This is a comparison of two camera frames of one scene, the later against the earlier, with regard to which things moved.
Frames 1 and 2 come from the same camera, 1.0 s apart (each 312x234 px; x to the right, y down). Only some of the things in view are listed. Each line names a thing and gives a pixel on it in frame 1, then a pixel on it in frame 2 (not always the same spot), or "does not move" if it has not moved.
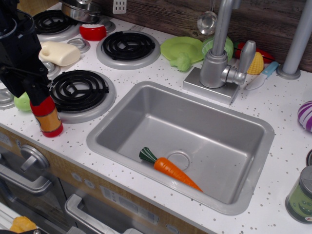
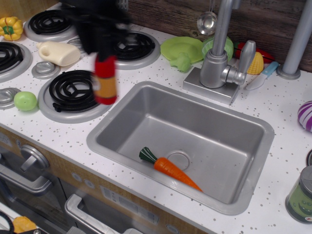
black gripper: [20, 54] to [99, 22]
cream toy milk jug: [61, 53] does not move
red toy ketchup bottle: [47, 114] to [105, 82]
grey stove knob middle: [53, 69] does not move
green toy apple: [23, 102] does not move
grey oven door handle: [41, 186] does not move
